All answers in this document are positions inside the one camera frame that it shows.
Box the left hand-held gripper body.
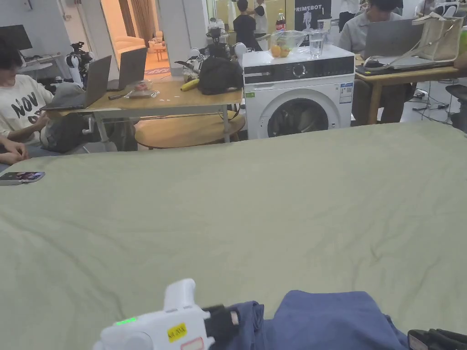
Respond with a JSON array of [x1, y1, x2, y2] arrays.
[[93, 278, 224, 350]]

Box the smartphone with dark screen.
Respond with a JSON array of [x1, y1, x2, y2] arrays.
[[0, 171, 46, 186]]

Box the black office chair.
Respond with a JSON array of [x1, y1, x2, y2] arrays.
[[445, 83, 467, 134]]

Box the wooden desk with laptop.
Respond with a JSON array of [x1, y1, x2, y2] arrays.
[[353, 6, 467, 125]]

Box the white and black robot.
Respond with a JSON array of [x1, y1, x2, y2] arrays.
[[65, 41, 96, 90]]

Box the group of people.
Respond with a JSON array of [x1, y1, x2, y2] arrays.
[[233, 0, 268, 52]]

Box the wooden folding table with laptops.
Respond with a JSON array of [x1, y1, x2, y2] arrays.
[[39, 46, 244, 152]]

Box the white washing machine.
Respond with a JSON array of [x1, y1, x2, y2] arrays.
[[242, 9, 357, 140]]

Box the desk with black monitor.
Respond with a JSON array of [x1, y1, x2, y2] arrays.
[[0, 24, 63, 79]]

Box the bed with pale green sheet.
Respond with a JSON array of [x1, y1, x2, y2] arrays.
[[0, 120, 467, 350]]

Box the low round wooden table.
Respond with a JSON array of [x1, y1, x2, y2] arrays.
[[134, 114, 246, 150]]

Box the dark blue shirt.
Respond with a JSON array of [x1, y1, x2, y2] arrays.
[[225, 289, 410, 350]]

